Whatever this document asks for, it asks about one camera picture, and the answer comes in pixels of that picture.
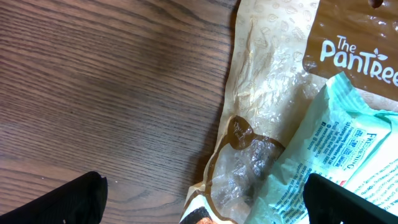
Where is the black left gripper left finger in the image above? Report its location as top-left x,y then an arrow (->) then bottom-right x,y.
1,171 -> 108,224

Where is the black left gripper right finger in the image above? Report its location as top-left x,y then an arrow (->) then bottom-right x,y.
303,173 -> 397,224

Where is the mint green wet wipes pack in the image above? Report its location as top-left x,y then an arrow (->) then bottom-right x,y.
246,72 -> 397,223

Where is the brown snack packet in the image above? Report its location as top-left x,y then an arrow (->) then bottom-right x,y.
180,0 -> 397,223

